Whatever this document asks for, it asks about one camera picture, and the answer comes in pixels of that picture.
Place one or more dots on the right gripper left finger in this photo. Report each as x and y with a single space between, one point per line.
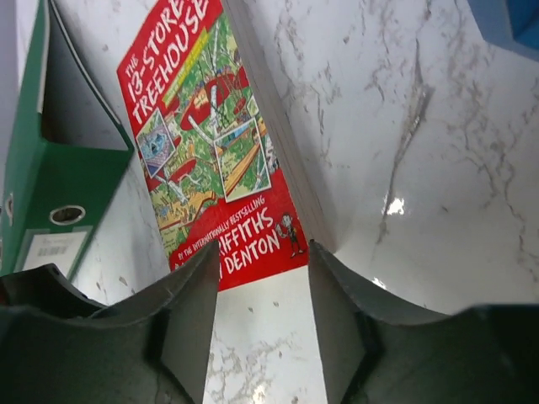
59 346

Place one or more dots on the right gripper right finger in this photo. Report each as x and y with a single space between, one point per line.
376 347

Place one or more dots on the red Treehouse book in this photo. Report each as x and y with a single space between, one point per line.
218 155

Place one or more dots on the green lever arch binder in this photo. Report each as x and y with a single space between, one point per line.
67 155

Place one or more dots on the colourful wooden bookshelf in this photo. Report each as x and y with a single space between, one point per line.
509 24

